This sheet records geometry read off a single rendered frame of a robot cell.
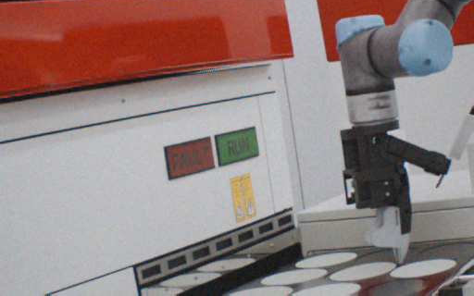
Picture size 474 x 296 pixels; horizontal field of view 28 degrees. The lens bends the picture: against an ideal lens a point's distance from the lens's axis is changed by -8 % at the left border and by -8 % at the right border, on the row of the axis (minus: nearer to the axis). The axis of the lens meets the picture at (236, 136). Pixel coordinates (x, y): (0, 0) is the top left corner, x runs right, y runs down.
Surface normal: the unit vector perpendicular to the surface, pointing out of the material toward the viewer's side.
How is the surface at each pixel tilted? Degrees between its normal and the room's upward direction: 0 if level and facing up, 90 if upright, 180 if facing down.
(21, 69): 90
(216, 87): 90
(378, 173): 90
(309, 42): 90
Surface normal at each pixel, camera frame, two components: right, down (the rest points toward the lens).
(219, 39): 0.84, -0.10
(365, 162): 0.17, 0.03
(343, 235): -0.52, 0.12
